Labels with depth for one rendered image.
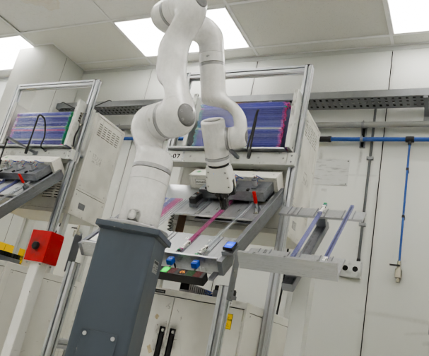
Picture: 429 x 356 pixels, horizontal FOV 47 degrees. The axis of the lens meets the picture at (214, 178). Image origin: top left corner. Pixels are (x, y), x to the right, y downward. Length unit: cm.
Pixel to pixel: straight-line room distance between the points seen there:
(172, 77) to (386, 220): 253
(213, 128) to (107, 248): 56
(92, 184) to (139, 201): 198
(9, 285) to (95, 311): 167
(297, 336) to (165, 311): 69
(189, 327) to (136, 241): 90
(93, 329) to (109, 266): 17
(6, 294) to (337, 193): 242
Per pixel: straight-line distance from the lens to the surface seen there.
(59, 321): 223
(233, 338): 211
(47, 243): 253
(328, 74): 441
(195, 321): 219
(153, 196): 143
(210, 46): 174
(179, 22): 162
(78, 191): 329
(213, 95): 169
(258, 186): 232
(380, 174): 390
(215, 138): 166
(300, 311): 184
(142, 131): 155
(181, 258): 191
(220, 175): 172
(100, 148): 344
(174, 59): 159
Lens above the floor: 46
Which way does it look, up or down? 18 degrees up
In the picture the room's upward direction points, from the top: 12 degrees clockwise
